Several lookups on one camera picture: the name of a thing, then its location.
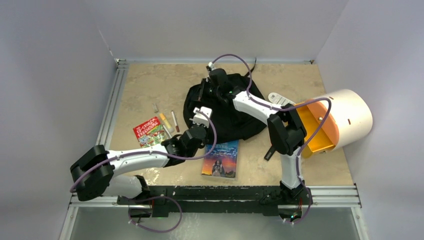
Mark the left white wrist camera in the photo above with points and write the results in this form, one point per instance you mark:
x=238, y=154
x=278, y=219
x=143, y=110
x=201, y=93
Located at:
x=202, y=116

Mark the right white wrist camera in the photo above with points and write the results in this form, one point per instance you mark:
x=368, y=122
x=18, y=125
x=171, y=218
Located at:
x=210, y=66

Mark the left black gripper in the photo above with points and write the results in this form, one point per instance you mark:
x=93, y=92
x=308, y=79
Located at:
x=203, y=126

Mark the Jane Eyre blue book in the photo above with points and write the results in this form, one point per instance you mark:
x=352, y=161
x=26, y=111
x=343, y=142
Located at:
x=222, y=161

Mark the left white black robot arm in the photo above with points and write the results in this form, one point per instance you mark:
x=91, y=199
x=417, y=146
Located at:
x=100, y=171

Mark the white brown-tipped pen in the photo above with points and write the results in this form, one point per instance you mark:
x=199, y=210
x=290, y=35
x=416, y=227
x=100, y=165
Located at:
x=167, y=131

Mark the red Treehouse book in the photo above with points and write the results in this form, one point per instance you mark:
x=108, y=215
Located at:
x=150, y=133

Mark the white red-capped marker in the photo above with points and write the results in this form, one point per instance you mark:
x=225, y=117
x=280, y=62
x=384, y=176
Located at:
x=174, y=117

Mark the black student backpack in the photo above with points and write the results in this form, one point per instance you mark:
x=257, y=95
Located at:
x=229, y=123

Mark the pink black highlighter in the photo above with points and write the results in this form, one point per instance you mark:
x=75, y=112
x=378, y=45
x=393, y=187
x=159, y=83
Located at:
x=269, y=153

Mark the white cylinder orange drawer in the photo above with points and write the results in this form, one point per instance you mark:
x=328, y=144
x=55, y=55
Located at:
x=350, y=119

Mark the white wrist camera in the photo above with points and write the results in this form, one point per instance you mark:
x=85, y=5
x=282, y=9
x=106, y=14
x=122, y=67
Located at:
x=202, y=116
x=210, y=66

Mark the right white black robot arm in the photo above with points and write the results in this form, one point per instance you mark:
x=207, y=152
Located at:
x=286, y=131

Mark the small clear cap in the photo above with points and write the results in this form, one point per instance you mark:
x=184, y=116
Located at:
x=155, y=108

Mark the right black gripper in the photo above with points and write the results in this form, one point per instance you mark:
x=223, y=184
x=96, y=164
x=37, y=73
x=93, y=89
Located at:
x=202, y=97

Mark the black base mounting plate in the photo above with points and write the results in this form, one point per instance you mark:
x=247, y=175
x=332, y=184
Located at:
x=268, y=200

